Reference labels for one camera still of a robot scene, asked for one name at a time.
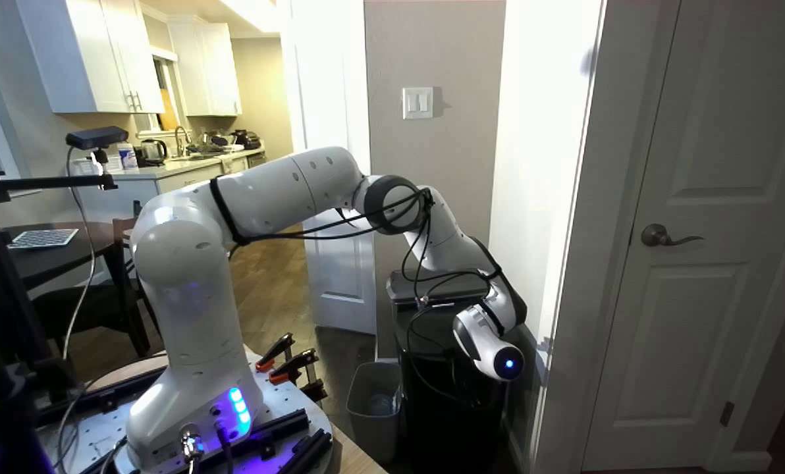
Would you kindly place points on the black trash bin body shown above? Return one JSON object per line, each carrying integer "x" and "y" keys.
{"x": 453, "y": 422}

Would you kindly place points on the dark door hinge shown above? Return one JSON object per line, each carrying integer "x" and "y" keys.
{"x": 725, "y": 414}

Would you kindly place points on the black stereo camera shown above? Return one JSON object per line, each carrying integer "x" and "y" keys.
{"x": 95, "y": 139}

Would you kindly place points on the small picture frame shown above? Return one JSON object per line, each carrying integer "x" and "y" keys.
{"x": 127, "y": 158}

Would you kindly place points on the long black rail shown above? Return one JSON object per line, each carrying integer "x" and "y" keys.
{"x": 270, "y": 430}

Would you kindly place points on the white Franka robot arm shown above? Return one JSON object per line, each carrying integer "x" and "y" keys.
{"x": 190, "y": 279}

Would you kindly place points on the dark wooden table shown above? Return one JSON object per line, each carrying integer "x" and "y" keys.
{"x": 33, "y": 264}

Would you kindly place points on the small grey waste basket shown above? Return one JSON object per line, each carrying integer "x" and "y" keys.
{"x": 372, "y": 412}

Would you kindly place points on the red black clamp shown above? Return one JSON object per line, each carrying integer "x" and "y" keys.
{"x": 275, "y": 352}
{"x": 294, "y": 368}

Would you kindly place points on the black camera stand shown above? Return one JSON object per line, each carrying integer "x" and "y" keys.
{"x": 5, "y": 290}

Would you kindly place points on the white light switch plate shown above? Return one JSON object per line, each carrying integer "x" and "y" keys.
{"x": 418, "y": 104}

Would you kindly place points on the white panel door silver lever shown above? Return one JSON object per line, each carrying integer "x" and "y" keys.
{"x": 717, "y": 133}

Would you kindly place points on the wide white upper cabinet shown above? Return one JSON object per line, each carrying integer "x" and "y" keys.
{"x": 94, "y": 53}

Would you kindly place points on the short black rail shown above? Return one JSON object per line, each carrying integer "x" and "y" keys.
{"x": 307, "y": 451}

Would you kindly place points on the dark kettle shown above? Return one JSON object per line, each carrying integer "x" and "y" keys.
{"x": 152, "y": 150}

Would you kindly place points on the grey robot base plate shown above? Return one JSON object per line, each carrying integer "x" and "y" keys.
{"x": 277, "y": 405}

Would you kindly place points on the grey tablet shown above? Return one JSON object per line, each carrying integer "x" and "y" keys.
{"x": 46, "y": 239}

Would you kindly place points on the dark countertop appliance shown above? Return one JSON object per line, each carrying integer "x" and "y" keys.
{"x": 246, "y": 139}

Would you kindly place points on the narrow white upper cabinet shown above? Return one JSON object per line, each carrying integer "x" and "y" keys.
{"x": 203, "y": 62}

